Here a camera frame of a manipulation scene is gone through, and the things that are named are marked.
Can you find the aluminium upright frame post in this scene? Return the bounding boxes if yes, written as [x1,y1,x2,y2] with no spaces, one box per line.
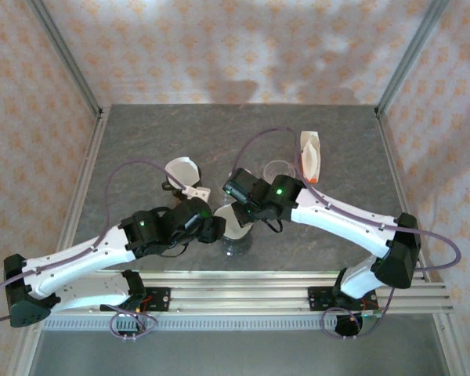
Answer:
[25,0,105,118]
[374,0,452,118]

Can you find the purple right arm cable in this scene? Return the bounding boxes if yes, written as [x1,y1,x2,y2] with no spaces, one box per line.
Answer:
[230,127,462,340]

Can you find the wide aluminium base rail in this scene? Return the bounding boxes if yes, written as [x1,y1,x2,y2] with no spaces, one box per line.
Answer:
[27,269,455,314]

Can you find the white paper coffee filter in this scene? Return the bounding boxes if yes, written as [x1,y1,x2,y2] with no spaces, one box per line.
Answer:
[213,203,255,240]
[164,155,201,188]

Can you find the aluminium table side rail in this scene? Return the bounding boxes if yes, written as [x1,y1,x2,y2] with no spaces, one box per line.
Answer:
[375,111,470,376]
[46,107,111,283]

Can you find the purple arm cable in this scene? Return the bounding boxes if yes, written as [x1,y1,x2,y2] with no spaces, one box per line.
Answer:
[230,127,462,340]
[0,160,160,341]

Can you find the slotted grey cable duct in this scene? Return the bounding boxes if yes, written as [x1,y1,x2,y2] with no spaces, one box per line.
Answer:
[42,316,377,332]

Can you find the orange coffee filter pack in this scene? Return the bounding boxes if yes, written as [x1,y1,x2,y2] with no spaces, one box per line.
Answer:
[299,130,323,185]

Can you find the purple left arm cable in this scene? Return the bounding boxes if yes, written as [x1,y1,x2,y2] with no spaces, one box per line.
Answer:
[0,160,160,341]

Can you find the olive green plastic dripper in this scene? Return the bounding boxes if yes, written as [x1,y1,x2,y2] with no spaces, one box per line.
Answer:
[162,166,204,199]

